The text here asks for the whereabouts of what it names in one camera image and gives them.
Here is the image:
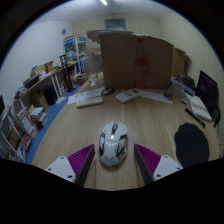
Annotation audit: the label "black office chair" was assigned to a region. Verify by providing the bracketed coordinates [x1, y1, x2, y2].
[195, 69, 222, 128]

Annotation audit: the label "flat white remote control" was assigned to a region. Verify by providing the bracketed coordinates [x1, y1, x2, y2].
[75, 96, 104, 109]

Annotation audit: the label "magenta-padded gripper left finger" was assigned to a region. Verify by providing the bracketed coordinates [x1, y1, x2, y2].
[44, 143, 97, 188]

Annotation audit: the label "white and black computer mouse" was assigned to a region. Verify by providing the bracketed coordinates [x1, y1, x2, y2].
[98, 121, 129, 167]

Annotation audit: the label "white paper sheet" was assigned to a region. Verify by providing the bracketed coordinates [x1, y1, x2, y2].
[67, 87, 106, 106]
[138, 89, 174, 105]

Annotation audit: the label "black mouse pad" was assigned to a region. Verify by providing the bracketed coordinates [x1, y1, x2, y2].
[173, 122, 211, 169]

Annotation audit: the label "cluttered shelf unit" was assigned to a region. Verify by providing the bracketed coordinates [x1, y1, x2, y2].
[0, 61, 81, 164]

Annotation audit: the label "blue and white display cabinet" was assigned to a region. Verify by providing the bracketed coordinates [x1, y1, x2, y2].
[63, 35, 88, 74]

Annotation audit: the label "door with top window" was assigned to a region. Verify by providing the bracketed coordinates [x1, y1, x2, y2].
[104, 17, 127, 30]

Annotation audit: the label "black marker pen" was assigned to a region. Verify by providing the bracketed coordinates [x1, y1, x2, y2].
[184, 107, 207, 128]

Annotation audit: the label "large brown cardboard box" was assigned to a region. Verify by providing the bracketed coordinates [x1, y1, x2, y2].
[99, 33, 175, 90]

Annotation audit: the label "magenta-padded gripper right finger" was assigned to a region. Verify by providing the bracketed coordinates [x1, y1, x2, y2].
[133, 143, 184, 186]

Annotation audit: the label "clear plastic jar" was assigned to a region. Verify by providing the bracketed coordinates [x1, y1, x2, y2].
[83, 53, 101, 87]

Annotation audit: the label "black eyeglasses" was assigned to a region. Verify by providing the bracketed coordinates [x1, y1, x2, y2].
[101, 86, 116, 96]

